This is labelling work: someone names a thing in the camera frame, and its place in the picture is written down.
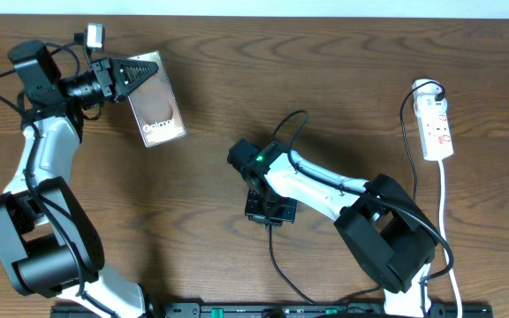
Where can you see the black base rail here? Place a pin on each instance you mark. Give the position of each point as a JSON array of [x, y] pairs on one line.
[[356, 309]]

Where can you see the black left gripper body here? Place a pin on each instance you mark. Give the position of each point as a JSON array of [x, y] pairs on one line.
[[89, 86]]

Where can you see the white charger plug adapter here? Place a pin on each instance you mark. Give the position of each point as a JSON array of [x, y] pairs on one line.
[[429, 92]]

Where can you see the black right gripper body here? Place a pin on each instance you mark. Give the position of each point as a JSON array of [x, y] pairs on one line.
[[269, 209]]

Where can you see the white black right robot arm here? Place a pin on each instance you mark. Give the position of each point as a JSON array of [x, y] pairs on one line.
[[390, 238]]

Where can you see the white power strip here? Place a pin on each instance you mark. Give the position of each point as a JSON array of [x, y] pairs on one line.
[[434, 127]]

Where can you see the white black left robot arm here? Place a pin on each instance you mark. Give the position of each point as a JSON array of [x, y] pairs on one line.
[[48, 245]]

